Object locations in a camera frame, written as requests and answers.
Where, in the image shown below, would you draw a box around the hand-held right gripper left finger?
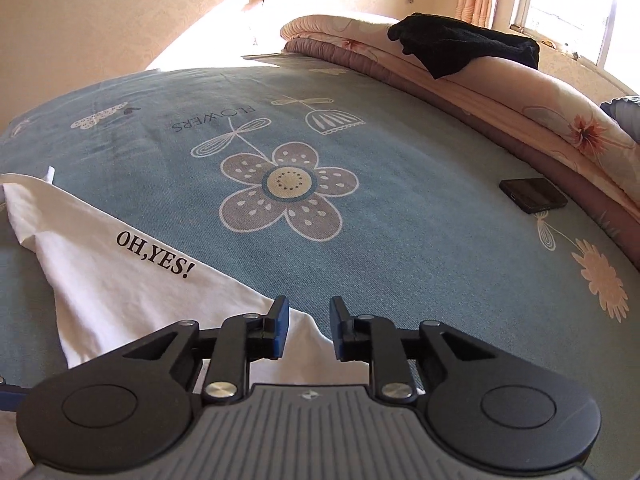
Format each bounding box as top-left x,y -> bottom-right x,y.
122,296 -> 290,405

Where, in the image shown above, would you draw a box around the black smartphone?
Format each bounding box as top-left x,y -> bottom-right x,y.
499,177 -> 568,215

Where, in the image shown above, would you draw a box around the black cloth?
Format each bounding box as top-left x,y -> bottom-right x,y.
387,12 -> 541,80

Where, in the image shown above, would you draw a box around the blue floral bed sheet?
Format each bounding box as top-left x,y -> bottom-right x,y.
0,52 -> 640,480

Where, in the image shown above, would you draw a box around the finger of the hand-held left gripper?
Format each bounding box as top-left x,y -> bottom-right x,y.
0,377 -> 31,411

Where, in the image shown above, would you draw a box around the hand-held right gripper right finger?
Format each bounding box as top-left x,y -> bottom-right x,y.
332,296 -> 493,405

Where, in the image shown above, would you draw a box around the pink floral folded quilt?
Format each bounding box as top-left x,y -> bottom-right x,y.
280,12 -> 640,241

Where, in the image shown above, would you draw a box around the white printed long-sleeve shirt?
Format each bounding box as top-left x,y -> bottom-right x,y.
0,166 -> 426,480

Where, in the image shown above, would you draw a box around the grey-blue floral pillow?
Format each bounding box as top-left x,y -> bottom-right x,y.
600,94 -> 640,141

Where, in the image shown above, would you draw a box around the black television cables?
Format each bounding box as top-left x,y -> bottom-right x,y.
250,0 -> 281,47

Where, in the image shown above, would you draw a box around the window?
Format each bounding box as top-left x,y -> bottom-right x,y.
510,0 -> 640,76

